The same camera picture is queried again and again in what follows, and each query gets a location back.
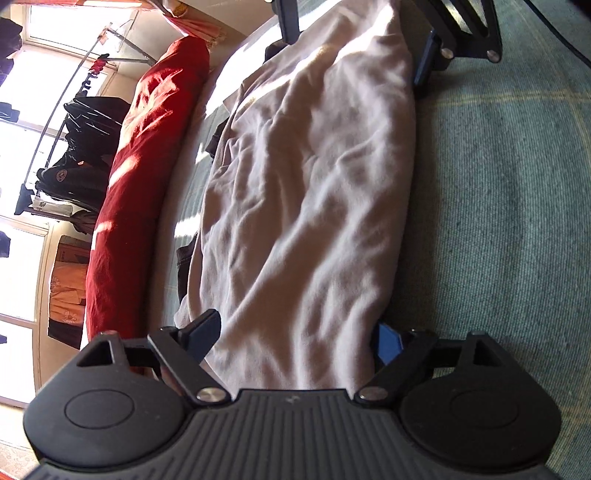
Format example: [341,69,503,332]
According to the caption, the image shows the orange floral garment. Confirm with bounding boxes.
[48,263,89,325]

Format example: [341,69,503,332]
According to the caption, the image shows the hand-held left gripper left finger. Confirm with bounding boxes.
[76,309,229,408]

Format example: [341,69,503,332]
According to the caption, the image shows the dark hanging garment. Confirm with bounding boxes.
[0,14,25,89]

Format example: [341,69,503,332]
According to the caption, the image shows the red quilt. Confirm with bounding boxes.
[84,36,212,344]

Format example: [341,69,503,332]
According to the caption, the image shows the green plaid blanket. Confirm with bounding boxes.
[173,0,591,480]

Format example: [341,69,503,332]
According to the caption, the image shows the orange curtain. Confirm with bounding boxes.
[152,0,227,47]

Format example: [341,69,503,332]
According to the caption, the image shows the black jacket with round patch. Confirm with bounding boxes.
[34,150,112,215]

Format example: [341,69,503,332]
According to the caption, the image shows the grey sweatshirt with dark sleeves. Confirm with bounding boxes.
[175,0,432,393]

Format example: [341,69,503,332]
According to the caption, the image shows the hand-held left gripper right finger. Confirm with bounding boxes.
[355,324,518,408]

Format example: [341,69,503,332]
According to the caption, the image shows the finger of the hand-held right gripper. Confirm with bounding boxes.
[413,0,503,88]
[264,0,308,61]

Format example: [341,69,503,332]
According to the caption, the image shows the metal clothes drying rack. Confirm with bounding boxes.
[14,25,158,217]

